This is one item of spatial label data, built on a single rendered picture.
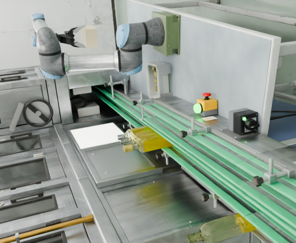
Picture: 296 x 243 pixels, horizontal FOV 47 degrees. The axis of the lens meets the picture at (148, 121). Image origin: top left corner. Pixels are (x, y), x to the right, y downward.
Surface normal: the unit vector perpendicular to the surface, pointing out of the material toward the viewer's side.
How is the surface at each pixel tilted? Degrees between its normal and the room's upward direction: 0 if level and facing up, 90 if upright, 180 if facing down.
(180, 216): 90
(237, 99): 0
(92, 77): 90
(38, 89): 90
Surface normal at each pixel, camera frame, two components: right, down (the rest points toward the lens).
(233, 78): -0.93, 0.18
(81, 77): 0.36, 0.26
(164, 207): -0.07, -0.96
